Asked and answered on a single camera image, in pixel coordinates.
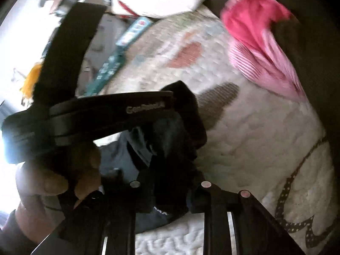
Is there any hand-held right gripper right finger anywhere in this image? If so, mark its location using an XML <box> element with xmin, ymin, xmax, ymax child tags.
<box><xmin>191</xmin><ymin>180</ymin><xmax>306</xmax><ymax>255</ymax></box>

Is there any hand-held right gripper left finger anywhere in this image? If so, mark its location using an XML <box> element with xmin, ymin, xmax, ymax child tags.
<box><xmin>40</xmin><ymin>180</ymin><xmax>140</xmax><ymax>255</ymax></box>

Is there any person's left forearm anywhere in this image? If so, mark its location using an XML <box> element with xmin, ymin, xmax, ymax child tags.
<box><xmin>0</xmin><ymin>208</ymin><xmax>67</xmax><ymax>255</ymax></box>

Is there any person's left hand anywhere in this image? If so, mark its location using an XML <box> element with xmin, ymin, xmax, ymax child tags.
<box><xmin>14</xmin><ymin>146</ymin><xmax>103</xmax><ymax>234</ymax></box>

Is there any green box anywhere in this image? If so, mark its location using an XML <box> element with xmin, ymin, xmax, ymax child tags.
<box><xmin>84</xmin><ymin>44</ymin><xmax>128</xmax><ymax>96</ymax></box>

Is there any yellow printed plastic bag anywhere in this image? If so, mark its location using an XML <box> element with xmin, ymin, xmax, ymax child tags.
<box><xmin>21</xmin><ymin>62</ymin><xmax>43</xmax><ymax>99</ymax></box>

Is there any quilted beige bedspread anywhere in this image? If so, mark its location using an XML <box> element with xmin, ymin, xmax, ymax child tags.
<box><xmin>76</xmin><ymin>13</ymin><xmax>336</xmax><ymax>255</ymax></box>

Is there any light blue box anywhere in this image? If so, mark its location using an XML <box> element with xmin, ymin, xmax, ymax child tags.
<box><xmin>116</xmin><ymin>15</ymin><xmax>152</xmax><ymax>47</ymax></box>

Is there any pink striped cloth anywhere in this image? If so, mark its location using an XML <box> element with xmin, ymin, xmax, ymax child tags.
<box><xmin>228</xmin><ymin>30</ymin><xmax>306</xmax><ymax>103</ymax></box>

